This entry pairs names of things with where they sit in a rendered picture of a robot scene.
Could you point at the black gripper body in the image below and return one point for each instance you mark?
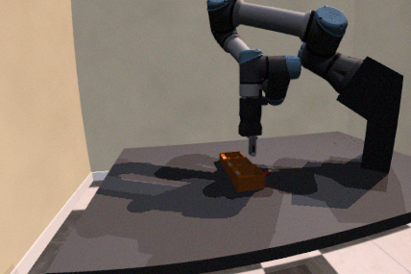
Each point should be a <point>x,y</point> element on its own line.
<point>250,109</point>

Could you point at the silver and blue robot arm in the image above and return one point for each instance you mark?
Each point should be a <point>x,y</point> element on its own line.
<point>324,32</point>

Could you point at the red usb stick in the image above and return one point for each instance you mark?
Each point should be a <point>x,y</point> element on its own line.
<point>267,172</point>

